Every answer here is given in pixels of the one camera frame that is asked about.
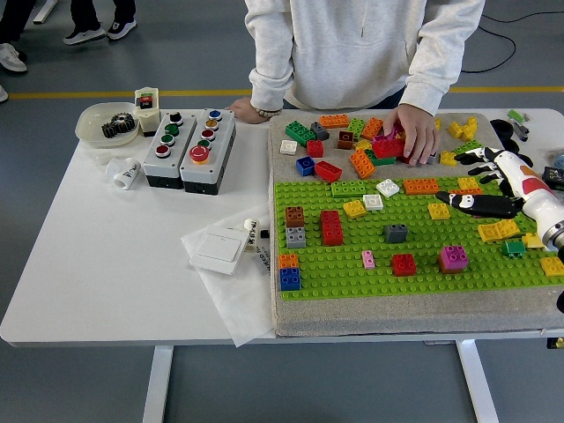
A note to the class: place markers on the person's right hand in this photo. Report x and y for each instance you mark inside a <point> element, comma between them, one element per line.
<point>244,111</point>

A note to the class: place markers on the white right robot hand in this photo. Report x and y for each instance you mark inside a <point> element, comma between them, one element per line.
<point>524,180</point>

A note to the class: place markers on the person's left hand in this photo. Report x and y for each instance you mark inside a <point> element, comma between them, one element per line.
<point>418,132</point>

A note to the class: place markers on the grey two-by-three brick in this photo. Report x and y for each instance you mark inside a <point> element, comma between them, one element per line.
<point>432,160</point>

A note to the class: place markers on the red two-by-four brick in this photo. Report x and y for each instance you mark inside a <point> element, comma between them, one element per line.
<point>332,228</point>
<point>388,149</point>

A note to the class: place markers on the magenta two-by-two brick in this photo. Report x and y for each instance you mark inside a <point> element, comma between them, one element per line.
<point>454,255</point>

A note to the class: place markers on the dark grey two-by-two brick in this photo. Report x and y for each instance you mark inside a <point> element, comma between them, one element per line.
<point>395,233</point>
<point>319,131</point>

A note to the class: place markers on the person's left forearm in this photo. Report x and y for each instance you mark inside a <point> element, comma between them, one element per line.
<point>429,83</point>

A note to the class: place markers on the person's right forearm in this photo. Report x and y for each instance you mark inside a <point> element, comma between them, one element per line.
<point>269,83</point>

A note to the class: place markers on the green studded baseplate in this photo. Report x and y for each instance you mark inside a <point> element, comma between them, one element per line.
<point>343,282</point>

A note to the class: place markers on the small black box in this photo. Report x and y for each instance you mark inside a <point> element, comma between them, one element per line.
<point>554,176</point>

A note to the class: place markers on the yellow two-by-two brick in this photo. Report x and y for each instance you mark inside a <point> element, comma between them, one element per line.
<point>553,266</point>
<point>439,211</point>
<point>355,209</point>
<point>447,158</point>
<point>468,183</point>

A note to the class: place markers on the small blue part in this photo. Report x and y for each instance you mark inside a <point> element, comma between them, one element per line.
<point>558,158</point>

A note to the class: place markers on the orange two-by-four brick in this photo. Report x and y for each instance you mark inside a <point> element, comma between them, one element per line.
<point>362,164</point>
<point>467,191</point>
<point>333,121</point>
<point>372,128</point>
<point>421,186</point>

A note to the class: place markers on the emergency-stop button control box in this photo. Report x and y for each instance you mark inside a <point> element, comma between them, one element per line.
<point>207,150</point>

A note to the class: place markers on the yellow curved long brick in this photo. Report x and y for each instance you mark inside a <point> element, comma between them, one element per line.
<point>499,230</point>

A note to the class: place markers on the white two-by-two brick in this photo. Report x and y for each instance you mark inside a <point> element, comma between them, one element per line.
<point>288,147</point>
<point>388,187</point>
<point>373,202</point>

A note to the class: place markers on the green two-by-four brick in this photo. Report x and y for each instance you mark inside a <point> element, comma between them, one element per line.
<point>299,133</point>

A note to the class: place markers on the small yellow brick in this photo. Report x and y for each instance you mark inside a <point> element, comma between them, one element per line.
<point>532,241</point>

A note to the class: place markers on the small green connector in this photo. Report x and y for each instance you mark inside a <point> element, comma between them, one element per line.
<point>514,114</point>

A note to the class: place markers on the small dark green brick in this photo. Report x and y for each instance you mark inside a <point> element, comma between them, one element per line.
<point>513,248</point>

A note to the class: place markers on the red two-by-two brick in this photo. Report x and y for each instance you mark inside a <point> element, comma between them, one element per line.
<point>404,265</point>
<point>314,148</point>

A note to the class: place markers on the blue two-by-two brick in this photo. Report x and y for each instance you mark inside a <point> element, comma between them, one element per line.
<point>305,166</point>
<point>290,279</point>

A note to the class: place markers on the four-button control box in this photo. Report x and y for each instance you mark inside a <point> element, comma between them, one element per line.
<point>169,150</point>

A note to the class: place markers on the lime two-by-four brick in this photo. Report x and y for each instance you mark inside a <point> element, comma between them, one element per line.
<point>349,189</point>

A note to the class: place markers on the red upturned brick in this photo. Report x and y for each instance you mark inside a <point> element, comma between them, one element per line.
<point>328,171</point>

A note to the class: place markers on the person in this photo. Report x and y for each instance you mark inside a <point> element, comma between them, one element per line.
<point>352,44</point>
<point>11,59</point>
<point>86,36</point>

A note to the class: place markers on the black metal gear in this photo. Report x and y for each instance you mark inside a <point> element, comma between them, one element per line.
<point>110,131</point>
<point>125,122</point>

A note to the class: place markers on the white lettered pipe fitting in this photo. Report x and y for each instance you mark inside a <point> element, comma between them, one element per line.
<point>251,231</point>

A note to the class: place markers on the white pipe tee fitting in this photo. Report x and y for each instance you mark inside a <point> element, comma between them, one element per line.
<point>125,174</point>

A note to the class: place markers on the light grey two-by-two brick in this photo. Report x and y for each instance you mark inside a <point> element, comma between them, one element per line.
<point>296,238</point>

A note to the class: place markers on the small pink brick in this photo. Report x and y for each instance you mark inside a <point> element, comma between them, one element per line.
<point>368,260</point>

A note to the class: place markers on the white plastic bowl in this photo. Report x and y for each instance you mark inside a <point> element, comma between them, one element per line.
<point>92,128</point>

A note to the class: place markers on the orange two-by-two brick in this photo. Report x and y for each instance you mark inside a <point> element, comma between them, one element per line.
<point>289,261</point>

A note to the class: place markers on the black yellow label tag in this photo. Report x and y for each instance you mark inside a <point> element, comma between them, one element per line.
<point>556,343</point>

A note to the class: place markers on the grey felt mat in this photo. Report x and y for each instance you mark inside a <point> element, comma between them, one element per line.
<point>396,315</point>

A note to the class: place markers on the white table leg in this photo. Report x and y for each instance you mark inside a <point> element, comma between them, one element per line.
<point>156,383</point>
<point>478,383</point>

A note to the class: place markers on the white background desk leg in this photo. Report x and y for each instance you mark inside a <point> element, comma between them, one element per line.
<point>44,11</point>

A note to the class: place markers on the cream small switch box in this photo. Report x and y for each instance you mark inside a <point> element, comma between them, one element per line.
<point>147,110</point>

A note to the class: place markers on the white wall switch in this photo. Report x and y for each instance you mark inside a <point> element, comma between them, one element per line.
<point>219,249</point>

